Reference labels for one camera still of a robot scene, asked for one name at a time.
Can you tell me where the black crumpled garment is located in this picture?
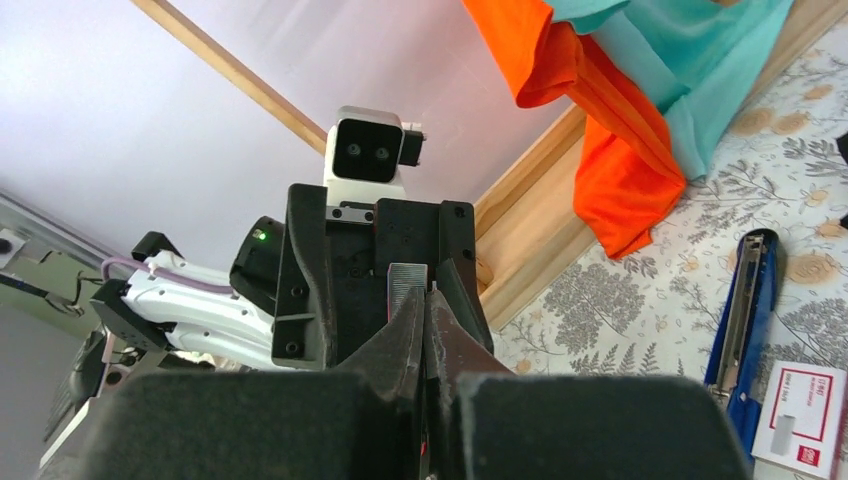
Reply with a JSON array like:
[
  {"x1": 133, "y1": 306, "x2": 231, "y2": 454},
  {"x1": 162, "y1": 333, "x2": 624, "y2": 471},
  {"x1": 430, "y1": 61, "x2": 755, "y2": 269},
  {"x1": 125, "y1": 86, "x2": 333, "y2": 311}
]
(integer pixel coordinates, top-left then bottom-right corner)
[{"x1": 834, "y1": 132, "x2": 848, "y2": 230}]

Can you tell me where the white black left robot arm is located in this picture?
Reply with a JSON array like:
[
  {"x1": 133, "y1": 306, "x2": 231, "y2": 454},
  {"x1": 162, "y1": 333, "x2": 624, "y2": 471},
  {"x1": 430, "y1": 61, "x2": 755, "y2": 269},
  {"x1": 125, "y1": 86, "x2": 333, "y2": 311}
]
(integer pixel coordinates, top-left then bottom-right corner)
[{"x1": 92, "y1": 180, "x2": 493, "y2": 370}]

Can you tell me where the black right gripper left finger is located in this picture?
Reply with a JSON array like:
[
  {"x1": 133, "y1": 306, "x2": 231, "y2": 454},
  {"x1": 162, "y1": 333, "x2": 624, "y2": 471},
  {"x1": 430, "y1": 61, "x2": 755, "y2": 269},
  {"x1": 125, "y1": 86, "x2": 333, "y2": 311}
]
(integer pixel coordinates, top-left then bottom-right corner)
[{"x1": 79, "y1": 287, "x2": 426, "y2": 479}]

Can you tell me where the wooden tray base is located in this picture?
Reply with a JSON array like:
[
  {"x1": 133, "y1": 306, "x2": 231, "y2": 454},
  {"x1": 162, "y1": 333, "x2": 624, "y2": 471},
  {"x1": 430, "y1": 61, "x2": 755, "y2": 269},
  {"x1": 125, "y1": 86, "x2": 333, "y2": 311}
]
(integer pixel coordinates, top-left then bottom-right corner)
[{"x1": 465, "y1": 1, "x2": 847, "y2": 329}]

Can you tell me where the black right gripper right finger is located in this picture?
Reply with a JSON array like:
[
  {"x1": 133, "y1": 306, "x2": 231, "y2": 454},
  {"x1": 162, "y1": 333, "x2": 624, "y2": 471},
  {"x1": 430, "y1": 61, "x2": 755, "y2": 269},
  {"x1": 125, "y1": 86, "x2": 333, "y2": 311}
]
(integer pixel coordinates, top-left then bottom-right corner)
[{"x1": 423, "y1": 291, "x2": 752, "y2": 479}]

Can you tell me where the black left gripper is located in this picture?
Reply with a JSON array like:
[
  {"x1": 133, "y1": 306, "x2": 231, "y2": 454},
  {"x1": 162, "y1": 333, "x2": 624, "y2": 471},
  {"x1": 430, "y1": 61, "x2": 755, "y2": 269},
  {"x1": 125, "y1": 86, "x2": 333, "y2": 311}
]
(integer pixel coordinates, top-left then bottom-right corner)
[{"x1": 272, "y1": 184, "x2": 494, "y2": 370}]

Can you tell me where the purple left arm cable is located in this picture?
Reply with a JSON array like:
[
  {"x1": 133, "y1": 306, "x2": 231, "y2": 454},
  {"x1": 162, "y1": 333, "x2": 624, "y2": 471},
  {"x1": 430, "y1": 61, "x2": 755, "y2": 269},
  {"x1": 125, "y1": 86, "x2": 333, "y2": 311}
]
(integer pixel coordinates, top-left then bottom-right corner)
[{"x1": 100, "y1": 256, "x2": 236, "y2": 296}]

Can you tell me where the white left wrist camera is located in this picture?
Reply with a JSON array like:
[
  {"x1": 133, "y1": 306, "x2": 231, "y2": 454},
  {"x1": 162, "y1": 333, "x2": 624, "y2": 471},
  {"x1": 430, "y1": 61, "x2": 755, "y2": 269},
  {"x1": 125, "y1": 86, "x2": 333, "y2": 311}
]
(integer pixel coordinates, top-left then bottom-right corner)
[{"x1": 323, "y1": 105, "x2": 427, "y2": 207}]

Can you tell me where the floral tablecloth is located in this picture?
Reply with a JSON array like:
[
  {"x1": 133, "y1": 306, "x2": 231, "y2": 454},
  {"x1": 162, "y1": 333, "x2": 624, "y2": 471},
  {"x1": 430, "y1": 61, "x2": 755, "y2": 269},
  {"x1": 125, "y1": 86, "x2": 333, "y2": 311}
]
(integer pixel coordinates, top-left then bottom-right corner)
[{"x1": 495, "y1": 20, "x2": 847, "y2": 395}]

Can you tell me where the silver staple strip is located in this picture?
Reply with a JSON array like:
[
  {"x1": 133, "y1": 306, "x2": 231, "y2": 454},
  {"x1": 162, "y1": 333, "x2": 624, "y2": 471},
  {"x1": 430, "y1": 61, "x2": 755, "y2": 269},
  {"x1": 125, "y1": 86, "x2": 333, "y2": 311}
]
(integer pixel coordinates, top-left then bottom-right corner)
[{"x1": 387, "y1": 262, "x2": 429, "y2": 321}]

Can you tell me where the blue stapler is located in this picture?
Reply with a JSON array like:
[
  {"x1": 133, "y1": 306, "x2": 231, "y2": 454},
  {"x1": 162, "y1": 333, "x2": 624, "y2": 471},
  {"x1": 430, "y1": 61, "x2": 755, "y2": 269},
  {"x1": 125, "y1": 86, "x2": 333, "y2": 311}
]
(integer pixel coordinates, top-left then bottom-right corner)
[{"x1": 704, "y1": 228, "x2": 783, "y2": 460}]

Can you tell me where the wooden clothes rack frame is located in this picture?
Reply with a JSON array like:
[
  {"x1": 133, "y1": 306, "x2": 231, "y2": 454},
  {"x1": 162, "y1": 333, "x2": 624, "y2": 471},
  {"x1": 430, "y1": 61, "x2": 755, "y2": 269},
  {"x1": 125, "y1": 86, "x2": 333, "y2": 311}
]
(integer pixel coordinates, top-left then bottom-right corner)
[{"x1": 133, "y1": 0, "x2": 327, "y2": 155}]

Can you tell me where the orange t-shirt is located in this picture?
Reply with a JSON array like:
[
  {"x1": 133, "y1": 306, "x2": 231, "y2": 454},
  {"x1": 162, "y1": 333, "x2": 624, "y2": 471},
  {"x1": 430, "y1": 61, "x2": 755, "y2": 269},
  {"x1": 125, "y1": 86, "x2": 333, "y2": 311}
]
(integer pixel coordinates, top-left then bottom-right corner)
[{"x1": 461, "y1": 0, "x2": 688, "y2": 261}]

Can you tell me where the teal hanging garment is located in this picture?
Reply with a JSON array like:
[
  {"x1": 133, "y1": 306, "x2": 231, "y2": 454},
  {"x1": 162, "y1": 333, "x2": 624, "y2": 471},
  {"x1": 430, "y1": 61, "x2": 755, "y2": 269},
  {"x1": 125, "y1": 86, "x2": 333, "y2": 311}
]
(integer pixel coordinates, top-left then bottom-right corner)
[{"x1": 550, "y1": 1, "x2": 792, "y2": 180}]

